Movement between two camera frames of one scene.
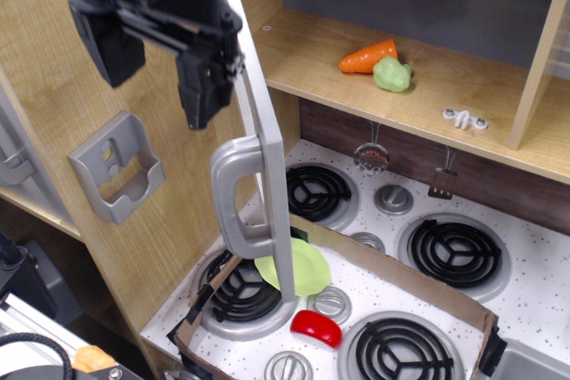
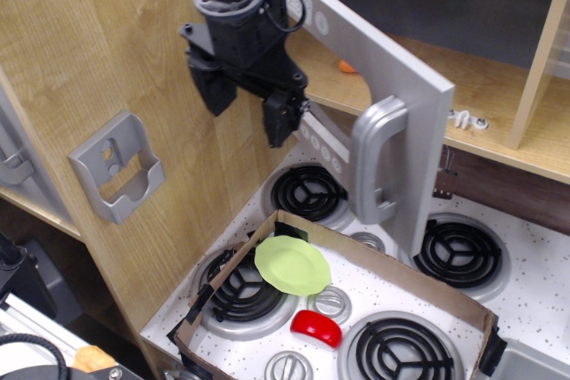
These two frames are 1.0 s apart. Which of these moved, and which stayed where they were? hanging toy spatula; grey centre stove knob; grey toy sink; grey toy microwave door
Moved: grey toy microwave door
Stayed: hanging toy spatula; grey centre stove knob; grey toy sink
